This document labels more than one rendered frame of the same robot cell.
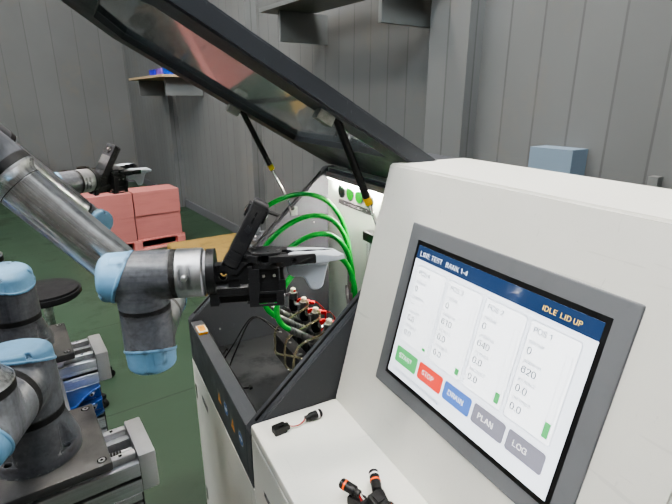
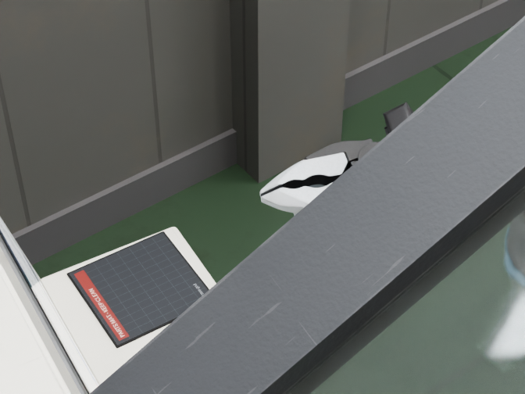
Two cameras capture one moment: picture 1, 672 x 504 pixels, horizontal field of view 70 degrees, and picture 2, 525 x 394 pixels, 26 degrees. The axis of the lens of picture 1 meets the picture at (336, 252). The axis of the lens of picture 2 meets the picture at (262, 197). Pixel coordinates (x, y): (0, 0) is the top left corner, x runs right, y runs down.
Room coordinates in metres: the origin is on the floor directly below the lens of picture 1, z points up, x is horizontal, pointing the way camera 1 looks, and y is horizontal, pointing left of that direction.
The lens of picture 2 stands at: (1.50, -0.03, 2.21)
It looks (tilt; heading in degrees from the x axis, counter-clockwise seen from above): 44 degrees down; 178
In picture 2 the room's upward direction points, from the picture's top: straight up
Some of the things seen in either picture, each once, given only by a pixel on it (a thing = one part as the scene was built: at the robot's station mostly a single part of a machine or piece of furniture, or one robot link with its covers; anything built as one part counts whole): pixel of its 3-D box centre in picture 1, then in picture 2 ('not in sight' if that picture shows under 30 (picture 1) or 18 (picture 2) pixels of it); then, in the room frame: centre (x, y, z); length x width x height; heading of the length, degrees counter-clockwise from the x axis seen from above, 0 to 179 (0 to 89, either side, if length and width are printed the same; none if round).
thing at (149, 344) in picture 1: (151, 330); not in sight; (0.69, 0.30, 1.34); 0.11 x 0.08 x 0.11; 9
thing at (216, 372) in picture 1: (221, 385); not in sight; (1.23, 0.34, 0.87); 0.62 x 0.04 x 0.16; 28
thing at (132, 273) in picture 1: (140, 277); not in sight; (0.67, 0.29, 1.43); 0.11 x 0.08 x 0.09; 99
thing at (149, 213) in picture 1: (126, 216); not in sight; (5.52, 2.50, 0.34); 1.17 x 0.83 x 0.68; 124
